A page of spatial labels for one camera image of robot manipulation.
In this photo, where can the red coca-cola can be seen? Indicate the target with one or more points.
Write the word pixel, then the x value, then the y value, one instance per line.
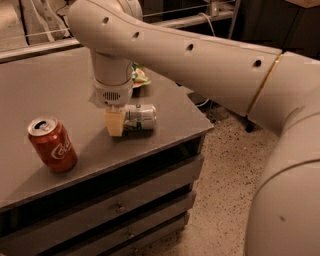
pixel 51 142

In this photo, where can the green chip bag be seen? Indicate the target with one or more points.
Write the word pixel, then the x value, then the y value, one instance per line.
pixel 138 76

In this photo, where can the grey drawer cabinet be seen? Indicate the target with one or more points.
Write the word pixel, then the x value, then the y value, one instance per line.
pixel 123 193

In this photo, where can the silver green 7up can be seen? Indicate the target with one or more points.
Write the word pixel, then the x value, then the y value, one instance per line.
pixel 140 117

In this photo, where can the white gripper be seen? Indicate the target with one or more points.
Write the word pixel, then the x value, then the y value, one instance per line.
pixel 112 94

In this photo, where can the grey metal railing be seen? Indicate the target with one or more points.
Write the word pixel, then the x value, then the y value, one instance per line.
pixel 30 27

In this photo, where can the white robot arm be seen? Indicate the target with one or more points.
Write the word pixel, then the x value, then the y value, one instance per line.
pixel 284 217

